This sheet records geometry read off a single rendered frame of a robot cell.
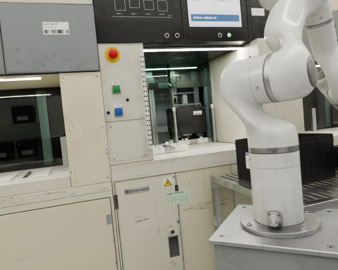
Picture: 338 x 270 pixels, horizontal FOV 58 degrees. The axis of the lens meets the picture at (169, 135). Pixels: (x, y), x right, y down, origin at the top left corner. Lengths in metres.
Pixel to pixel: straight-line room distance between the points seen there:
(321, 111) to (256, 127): 1.77
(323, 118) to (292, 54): 1.80
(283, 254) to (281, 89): 0.36
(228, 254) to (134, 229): 0.74
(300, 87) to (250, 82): 0.11
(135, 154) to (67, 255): 0.51
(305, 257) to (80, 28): 1.15
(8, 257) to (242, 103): 1.09
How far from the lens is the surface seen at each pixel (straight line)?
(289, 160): 0.76
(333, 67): 1.24
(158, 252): 1.49
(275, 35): 0.85
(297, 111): 1.76
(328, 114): 2.54
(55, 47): 1.36
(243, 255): 0.75
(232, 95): 0.77
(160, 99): 2.32
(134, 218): 1.41
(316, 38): 1.25
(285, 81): 0.72
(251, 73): 0.75
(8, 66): 1.36
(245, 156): 1.29
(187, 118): 1.98
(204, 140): 2.03
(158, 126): 2.32
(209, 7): 1.58
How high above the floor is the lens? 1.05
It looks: 3 degrees down
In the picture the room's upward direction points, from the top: 5 degrees counter-clockwise
